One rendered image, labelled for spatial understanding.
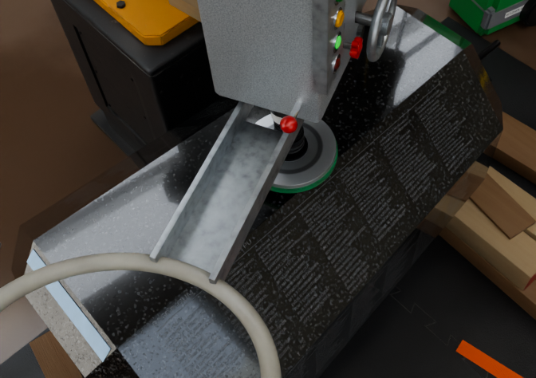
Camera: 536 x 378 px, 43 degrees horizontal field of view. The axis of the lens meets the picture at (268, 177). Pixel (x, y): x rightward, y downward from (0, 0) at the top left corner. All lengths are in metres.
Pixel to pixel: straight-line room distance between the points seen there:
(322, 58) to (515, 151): 1.58
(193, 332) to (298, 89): 0.58
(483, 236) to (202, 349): 1.10
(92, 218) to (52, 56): 1.67
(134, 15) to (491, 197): 1.26
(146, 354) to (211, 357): 0.15
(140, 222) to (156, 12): 0.73
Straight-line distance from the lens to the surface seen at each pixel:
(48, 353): 2.36
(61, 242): 1.57
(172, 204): 1.55
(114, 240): 1.53
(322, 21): 1.04
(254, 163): 1.27
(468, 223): 2.26
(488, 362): 2.27
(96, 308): 1.47
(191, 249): 1.19
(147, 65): 1.94
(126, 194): 1.59
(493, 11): 2.96
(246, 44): 1.16
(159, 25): 1.99
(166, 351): 1.46
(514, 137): 2.64
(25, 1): 3.48
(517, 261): 2.23
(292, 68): 1.16
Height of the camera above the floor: 2.12
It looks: 56 degrees down
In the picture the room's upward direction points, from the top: 6 degrees counter-clockwise
